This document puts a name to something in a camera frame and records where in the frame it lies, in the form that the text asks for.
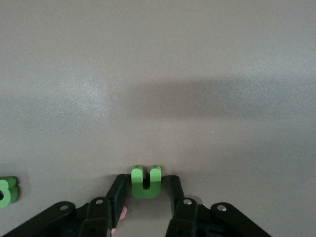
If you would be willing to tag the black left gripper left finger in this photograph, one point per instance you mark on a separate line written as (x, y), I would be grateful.
(98, 217)

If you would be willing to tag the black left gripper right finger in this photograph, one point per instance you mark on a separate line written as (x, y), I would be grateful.
(185, 217)

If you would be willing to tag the green letter n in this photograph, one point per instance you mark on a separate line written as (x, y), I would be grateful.
(138, 187)

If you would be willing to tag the green letter p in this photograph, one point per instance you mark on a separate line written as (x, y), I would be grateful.
(10, 195)

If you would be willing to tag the pink letter Q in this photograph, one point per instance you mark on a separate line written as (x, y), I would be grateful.
(123, 213)

